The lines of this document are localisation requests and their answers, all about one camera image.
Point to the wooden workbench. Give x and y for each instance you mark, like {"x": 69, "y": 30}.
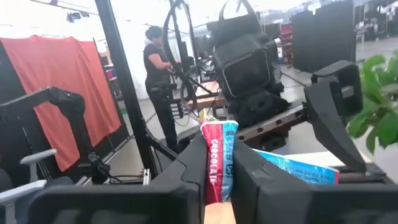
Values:
{"x": 205, "y": 93}

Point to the silver aluminium bracket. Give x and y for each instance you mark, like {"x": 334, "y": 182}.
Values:
{"x": 146, "y": 177}

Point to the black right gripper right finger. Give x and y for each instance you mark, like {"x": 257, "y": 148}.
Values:
{"x": 295, "y": 205}

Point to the red tool cabinet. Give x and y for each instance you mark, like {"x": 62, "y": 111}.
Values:
{"x": 285, "y": 37}

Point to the background black robot arm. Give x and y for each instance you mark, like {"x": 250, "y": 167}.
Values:
{"x": 73, "y": 109}

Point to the grey office chair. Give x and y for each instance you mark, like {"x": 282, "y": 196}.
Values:
{"x": 18, "y": 193}

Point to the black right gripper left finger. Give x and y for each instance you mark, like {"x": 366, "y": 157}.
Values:
{"x": 155, "y": 205}

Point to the red and blue chocolate bar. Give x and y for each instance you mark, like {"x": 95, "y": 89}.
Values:
{"x": 219, "y": 161}

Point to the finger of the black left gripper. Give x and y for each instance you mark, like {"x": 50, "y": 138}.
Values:
{"x": 329, "y": 124}

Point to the orange curtain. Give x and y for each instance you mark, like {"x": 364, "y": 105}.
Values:
{"x": 62, "y": 77}

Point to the green potted plant black pot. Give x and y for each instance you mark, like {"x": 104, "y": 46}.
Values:
{"x": 379, "y": 102}

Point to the light blue granola bar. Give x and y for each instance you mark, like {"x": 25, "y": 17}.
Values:
{"x": 295, "y": 169}

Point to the person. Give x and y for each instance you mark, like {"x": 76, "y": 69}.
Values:
{"x": 157, "y": 68}

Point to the black cabinet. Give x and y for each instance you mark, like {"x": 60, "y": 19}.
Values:
{"x": 323, "y": 34}

